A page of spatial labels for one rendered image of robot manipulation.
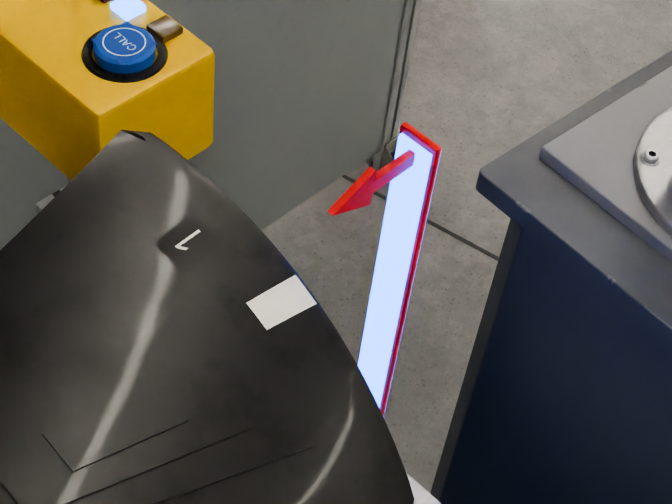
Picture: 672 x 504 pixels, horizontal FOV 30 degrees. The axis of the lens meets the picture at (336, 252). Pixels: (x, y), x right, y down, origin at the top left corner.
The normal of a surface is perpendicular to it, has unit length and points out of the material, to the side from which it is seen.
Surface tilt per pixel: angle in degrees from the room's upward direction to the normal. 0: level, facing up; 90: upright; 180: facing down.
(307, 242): 0
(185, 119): 90
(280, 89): 90
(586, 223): 0
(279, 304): 20
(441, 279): 0
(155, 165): 13
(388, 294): 90
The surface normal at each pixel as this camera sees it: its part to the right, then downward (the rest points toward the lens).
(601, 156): 0.10, -0.64
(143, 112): 0.71, 0.58
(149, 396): 0.33, -0.57
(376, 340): -0.70, 0.50
